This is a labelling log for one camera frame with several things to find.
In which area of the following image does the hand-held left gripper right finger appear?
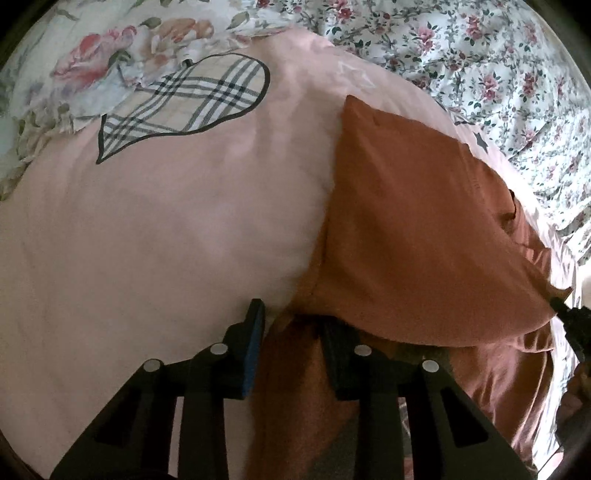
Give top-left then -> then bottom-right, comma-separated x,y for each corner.
322,322 -> 533,480

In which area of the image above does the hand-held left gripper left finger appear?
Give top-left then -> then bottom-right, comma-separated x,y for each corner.
50,298 -> 266,480

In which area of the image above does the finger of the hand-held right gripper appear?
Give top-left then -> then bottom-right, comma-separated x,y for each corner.
549,295 -> 591,361

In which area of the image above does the rust orange small garment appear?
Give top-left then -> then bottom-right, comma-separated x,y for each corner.
252,95 -> 573,480

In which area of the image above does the pink cloth with plaid heart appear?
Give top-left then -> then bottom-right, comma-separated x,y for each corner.
0,28 -> 580,480

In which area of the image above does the small-flower print bed sheet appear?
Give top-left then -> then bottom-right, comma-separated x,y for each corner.
249,0 -> 591,266

